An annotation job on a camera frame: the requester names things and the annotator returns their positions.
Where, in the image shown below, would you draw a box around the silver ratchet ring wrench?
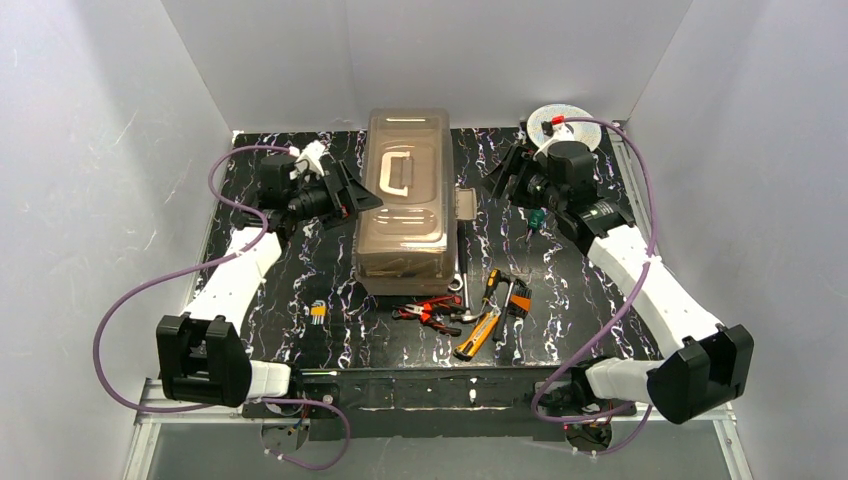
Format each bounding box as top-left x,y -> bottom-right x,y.
449,225 -> 469,292

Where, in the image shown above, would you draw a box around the aluminium front rail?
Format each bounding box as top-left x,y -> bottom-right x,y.
122,376 -> 757,480

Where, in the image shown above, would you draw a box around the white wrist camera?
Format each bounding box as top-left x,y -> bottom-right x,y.
536,115 -> 575,154
288,140 -> 327,179

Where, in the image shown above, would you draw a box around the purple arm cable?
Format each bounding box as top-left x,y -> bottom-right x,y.
92,145 -> 352,471
529,116 -> 658,457

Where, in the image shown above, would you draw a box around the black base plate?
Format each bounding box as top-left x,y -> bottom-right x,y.
241,364 -> 637,444

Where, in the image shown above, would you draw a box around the small black hammer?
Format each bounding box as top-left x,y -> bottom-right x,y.
491,277 -> 522,343

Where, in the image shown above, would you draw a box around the translucent beige tool box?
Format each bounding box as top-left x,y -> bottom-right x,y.
352,108 -> 473,296

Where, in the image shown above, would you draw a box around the orange black needle nose pliers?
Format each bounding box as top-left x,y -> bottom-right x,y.
391,304 -> 462,337

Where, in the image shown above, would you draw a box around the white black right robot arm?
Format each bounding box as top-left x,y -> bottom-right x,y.
483,141 -> 755,424

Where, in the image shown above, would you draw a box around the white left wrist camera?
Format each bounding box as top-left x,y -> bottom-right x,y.
288,140 -> 327,179

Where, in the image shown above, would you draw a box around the yellow hex key set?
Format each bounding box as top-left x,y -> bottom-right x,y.
309,300 -> 327,326

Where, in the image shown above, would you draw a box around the black handled claw hammer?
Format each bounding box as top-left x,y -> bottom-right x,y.
457,245 -> 495,326

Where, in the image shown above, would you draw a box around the red black utility knife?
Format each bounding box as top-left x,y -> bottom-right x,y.
392,295 -> 465,320

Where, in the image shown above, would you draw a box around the orange black hex key holder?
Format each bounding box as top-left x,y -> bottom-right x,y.
506,279 -> 532,319

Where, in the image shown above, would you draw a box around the yellow utility knife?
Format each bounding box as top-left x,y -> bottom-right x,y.
453,308 -> 501,361

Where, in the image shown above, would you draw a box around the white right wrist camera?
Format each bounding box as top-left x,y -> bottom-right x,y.
536,115 -> 575,154

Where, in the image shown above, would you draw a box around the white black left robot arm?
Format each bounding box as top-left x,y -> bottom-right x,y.
156,155 -> 383,407

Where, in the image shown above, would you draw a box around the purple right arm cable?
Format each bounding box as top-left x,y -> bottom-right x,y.
529,116 -> 658,457

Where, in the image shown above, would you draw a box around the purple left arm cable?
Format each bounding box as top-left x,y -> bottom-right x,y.
92,145 -> 352,471

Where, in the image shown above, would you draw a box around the white filament spool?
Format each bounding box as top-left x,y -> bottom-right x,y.
526,103 -> 602,153

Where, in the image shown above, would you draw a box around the green stubby screwdriver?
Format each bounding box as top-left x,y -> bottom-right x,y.
525,209 -> 546,243

